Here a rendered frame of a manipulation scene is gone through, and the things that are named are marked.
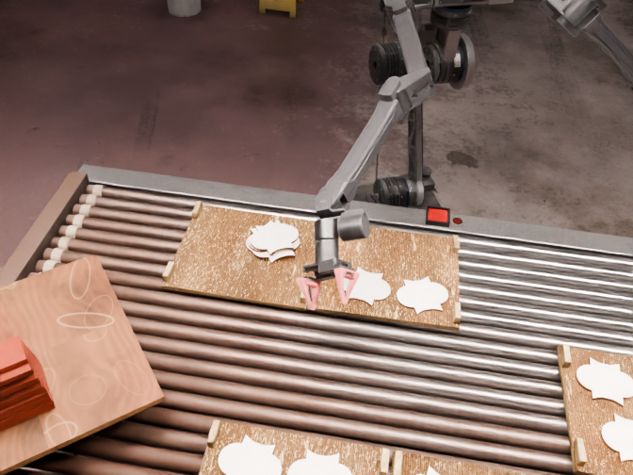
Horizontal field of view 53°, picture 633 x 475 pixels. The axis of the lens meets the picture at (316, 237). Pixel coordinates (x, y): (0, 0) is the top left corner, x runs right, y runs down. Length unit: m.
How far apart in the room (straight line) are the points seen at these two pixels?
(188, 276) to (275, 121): 2.36
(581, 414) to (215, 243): 1.09
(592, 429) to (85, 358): 1.20
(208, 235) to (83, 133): 2.28
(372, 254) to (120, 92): 2.88
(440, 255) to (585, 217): 1.92
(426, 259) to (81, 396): 1.01
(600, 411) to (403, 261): 0.65
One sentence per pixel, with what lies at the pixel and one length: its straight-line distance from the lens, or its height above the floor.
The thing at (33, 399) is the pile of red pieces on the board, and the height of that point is 1.10.
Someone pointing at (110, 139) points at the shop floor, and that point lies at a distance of 4.01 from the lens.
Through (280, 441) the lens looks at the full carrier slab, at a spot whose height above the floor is 0.94.
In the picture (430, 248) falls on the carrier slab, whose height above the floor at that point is 0.94.
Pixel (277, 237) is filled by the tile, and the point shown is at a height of 0.97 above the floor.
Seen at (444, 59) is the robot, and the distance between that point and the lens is 2.37.
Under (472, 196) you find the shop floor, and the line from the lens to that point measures 3.65.
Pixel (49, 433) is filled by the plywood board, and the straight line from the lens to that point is 1.49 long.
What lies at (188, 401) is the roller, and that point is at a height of 0.92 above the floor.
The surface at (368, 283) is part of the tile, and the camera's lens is 1.79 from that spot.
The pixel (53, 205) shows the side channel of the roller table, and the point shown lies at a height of 0.95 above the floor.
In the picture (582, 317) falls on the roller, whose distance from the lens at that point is 1.92.
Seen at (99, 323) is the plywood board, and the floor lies 1.04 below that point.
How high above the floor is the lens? 2.28
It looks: 45 degrees down
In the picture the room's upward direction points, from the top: 3 degrees clockwise
